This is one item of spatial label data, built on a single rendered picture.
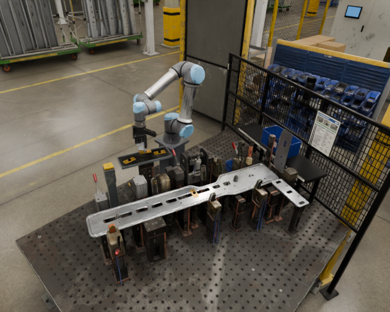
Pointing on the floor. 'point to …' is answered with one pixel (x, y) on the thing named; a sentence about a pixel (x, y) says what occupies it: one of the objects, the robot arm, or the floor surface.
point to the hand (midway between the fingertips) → (145, 150)
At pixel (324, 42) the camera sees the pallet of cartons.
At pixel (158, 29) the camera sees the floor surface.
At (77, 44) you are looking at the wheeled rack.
